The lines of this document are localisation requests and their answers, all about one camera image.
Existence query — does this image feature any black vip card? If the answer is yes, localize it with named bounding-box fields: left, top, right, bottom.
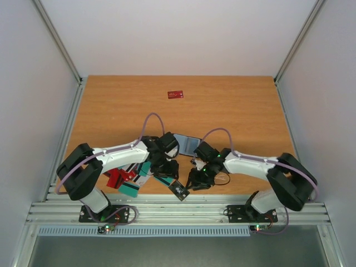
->
left=169, top=180, right=190, bottom=201

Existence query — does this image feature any black leather card holder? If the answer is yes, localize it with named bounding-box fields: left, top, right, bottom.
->
left=174, top=133, right=201, bottom=157

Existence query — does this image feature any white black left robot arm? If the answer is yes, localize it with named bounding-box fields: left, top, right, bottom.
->
left=56, top=132, right=180, bottom=221

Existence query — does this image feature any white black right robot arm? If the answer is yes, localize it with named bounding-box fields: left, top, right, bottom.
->
left=186, top=142, right=318, bottom=221

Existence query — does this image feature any teal card middle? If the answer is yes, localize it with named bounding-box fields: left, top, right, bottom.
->
left=137, top=162, right=152, bottom=176

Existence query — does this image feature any teal card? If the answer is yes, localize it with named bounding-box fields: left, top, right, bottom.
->
left=118, top=182, right=140, bottom=198
left=154, top=176, right=175, bottom=187
left=137, top=162, right=152, bottom=176

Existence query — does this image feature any teal card right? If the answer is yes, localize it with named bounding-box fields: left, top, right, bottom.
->
left=154, top=176, right=175, bottom=187

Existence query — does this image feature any white floral card in pile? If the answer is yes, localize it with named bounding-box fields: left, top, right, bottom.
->
left=133, top=175, right=151, bottom=187

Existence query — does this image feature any teal card front bottom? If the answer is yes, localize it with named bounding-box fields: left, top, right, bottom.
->
left=118, top=182, right=140, bottom=198

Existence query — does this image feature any red card left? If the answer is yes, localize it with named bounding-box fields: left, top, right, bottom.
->
left=103, top=169, right=125, bottom=189

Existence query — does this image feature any red card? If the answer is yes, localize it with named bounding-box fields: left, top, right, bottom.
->
left=103, top=169, right=125, bottom=189
left=167, top=90, right=184, bottom=99

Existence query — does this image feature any red card far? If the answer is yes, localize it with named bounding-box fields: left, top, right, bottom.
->
left=167, top=90, right=184, bottom=99

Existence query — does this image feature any right controller board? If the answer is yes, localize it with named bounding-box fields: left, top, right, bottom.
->
left=250, top=224, right=269, bottom=233

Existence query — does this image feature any controller board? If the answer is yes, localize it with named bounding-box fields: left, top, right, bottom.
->
left=250, top=224, right=269, bottom=233
left=97, top=225, right=115, bottom=234

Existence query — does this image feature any left controller board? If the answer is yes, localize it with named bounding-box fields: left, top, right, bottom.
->
left=97, top=225, right=115, bottom=234

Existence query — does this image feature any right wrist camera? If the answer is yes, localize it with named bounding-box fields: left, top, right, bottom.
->
left=191, top=159, right=206, bottom=171

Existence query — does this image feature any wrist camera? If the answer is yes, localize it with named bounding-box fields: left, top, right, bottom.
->
left=191, top=159, right=206, bottom=171
left=166, top=146, right=179, bottom=159

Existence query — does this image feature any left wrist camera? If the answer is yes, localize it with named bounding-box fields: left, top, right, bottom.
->
left=166, top=146, right=179, bottom=159

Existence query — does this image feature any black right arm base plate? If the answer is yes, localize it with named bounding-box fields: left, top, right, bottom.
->
left=223, top=205, right=278, bottom=224

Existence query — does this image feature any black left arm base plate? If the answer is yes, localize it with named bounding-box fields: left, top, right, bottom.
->
left=78, top=205, right=130, bottom=224

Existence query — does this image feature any grey slotted cable duct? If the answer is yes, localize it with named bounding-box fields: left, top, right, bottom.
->
left=37, top=225, right=250, bottom=238

